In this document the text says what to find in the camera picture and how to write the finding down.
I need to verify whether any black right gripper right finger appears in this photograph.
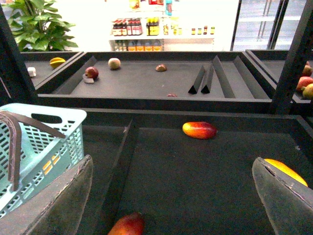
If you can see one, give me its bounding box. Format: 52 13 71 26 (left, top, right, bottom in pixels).
252 158 313 235

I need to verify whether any yellow mango behind finger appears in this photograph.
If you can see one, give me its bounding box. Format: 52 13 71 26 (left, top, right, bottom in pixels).
264 159 308 187

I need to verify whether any black lower display tray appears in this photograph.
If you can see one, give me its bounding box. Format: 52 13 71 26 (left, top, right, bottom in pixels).
78 109 313 235

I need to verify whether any black upper display tray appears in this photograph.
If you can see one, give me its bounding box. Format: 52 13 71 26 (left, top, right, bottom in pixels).
36 51 276 113

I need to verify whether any black display tray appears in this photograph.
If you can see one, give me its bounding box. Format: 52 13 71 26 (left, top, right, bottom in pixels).
36 51 276 113
78 109 313 235

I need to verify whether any red yellow mango centre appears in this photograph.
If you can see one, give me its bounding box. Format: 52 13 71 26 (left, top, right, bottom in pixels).
182 121 218 140

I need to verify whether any red apple on tray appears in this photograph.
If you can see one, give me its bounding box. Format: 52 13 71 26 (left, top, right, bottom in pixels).
85 66 99 79

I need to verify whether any white shelf with bottles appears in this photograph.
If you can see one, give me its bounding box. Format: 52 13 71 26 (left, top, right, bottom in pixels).
109 0 215 52

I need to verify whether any brown fruit half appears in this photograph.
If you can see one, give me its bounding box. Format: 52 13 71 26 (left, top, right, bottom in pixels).
156 64 167 72

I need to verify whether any light blue plastic basket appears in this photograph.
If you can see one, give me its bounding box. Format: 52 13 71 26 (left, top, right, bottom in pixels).
0 103 87 217

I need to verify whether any beige round fruit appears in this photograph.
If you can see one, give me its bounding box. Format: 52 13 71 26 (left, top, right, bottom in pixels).
108 58 121 70

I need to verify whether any black triangular divider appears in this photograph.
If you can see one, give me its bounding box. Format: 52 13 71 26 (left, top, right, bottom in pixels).
201 65 214 94
188 65 206 94

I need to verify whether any yellow star fruit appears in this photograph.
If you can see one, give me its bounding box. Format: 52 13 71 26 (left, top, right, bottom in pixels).
49 57 66 69

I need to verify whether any red mango bottom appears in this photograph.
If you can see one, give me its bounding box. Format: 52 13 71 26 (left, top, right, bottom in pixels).
108 212 145 235

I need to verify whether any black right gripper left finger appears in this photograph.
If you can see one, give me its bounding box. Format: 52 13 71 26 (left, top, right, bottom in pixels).
0 155 93 235

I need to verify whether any green potted plant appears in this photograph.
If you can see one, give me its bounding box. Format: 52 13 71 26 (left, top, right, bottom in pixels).
5 0 78 52

